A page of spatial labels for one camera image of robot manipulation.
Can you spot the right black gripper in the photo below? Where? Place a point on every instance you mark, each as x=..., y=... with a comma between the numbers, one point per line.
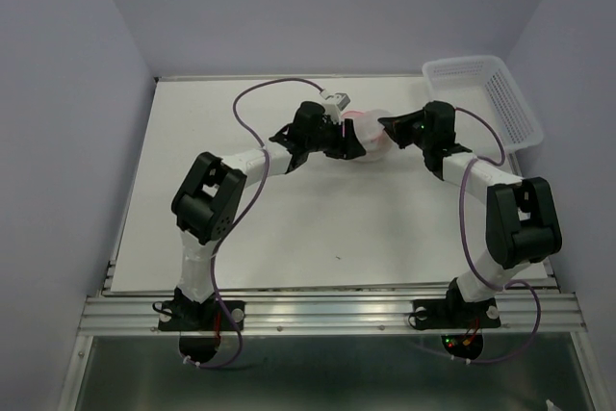
x=395, y=125

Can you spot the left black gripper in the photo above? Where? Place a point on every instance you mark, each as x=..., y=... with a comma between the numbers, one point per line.
x=347, y=146

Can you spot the white mesh laundry bag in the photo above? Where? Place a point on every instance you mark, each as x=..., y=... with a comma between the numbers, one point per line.
x=371, y=134

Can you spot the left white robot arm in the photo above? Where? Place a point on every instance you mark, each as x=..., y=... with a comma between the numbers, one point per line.
x=208, y=199

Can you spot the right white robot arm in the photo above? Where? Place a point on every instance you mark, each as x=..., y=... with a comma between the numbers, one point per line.
x=521, y=223

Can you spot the white plastic basket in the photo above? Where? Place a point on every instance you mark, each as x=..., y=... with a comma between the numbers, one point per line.
x=484, y=85

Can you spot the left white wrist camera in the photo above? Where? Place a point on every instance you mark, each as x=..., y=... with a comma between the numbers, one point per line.
x=334, y=103

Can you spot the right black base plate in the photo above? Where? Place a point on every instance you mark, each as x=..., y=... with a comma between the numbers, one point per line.
x=461, y=320

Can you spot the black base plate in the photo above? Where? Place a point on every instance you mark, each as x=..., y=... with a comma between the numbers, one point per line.
x=200, y=327
x=461, y=320

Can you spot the aluminium rail frame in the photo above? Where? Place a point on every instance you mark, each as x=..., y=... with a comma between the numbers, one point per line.
x=328, y=264

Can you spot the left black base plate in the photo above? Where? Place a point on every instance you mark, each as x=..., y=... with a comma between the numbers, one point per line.
x=200, y=327

